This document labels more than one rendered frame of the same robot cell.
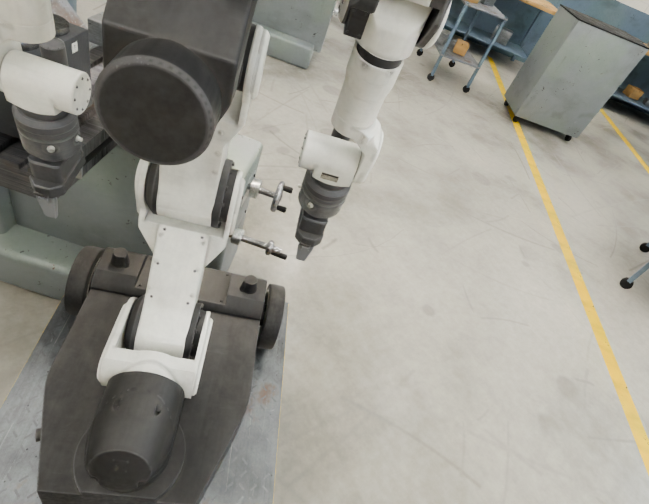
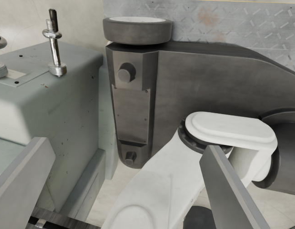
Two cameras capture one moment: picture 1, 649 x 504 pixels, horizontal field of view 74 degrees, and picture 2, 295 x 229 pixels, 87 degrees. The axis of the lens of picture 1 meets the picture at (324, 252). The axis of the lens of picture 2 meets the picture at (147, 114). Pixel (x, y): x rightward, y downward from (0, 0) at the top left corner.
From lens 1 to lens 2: 92 cm
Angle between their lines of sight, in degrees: 60
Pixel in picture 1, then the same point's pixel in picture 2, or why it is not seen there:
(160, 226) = not seen: outside the picture
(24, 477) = not seen: hidden behind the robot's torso
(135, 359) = (248, 181)
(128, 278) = (143, 150)
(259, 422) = (235, 23)
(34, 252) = (110, 141)
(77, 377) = not seen: hidden behind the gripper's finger
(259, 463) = (275, 21)
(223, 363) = (209, 83)
